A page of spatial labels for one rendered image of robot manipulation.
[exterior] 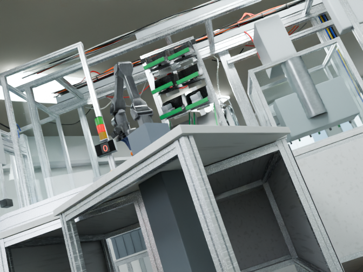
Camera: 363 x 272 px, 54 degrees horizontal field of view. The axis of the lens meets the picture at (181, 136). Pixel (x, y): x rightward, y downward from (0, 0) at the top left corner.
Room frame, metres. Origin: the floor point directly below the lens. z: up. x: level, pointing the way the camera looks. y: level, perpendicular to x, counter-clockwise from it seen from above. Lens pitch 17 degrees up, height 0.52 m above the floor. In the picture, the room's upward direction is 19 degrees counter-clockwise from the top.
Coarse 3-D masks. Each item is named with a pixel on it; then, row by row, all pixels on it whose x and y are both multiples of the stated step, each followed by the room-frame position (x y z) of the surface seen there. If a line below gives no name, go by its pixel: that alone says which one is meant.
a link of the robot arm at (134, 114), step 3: (132, 108) 1.54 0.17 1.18; (150, 108) 1.55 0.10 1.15; (132, 111) 1.53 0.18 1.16; (135, 111) 1.51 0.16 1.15; (141, 111) 1.52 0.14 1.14; (144, 111) 1.52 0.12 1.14; (147, 111) 1.53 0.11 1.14; (150, 111) 1.54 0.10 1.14; (132, 114) 1.53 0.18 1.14; (135, 114) 1.51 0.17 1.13; (138, 114) 1.52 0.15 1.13; (144, 114) 1.53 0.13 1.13; (147, 114) 1.53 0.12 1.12; (150, 114) 1.54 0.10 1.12; (132, 117) 1.55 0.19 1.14; (135, 117) 1.52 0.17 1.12; (138, 117) 1.52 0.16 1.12; (135, 120) 1.55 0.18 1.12
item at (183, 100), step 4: (180, 96) 2.03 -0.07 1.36; (184, 96) 1.99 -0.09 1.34; (168, 100) 2.05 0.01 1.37; (172, 100) 2.05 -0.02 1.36; (176, 100) 2.05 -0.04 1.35; (180, 100) 2.04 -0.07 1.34; (184, 100) 1.94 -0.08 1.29; (172, 104) 2.06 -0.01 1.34; (176, 104) 2.06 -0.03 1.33; (180, 104) 2.05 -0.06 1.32; (184, 104) 1.91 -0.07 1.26; (176, 108) 2.07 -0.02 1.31; (180, 108) 1.80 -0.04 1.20; (184, 108) 1.87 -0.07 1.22; (168, 112) 1.82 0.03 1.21; (172, 112) 1.81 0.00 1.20; (176, 112) 1.81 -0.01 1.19; (160, 116) 1.83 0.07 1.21; (164, 116) 1.83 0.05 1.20; (168, 116) 1.83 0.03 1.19
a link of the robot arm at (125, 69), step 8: (120, 64) 1.55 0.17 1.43; (128, 64) 1.57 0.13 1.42; (120, 72) 1.56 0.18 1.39; (128, 72) 1.57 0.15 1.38; (128, 80) 1.56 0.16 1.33; (128, 88) 1.56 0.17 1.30; (136, 88) 1.57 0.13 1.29; (136, 96) 1.56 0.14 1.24; (136, 104) 1.54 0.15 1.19; (144, 104) 1.56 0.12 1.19
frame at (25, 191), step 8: (64, 48) 2.08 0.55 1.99; (72, 48) 2.07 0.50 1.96; (48, 56) 2.09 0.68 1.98; (56, 56) 2.10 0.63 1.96; (24, 64) 2.10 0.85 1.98; (32, 64) 2.10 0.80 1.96; (8, 72) 2.11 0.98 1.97; (8, 96) 2.11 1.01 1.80; (8, 104) 2.11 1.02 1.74; (8, 112) 2.11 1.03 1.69; (16, 136) 2.12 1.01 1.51; (16, 144) 2.11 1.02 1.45; (16, 152) 2.11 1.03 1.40; (16, 160) 2.11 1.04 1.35; (24, 176) 2.12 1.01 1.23; (24, 184) 2.11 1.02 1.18; (24, 192) 2.12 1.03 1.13; (24, 200) 2.11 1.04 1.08
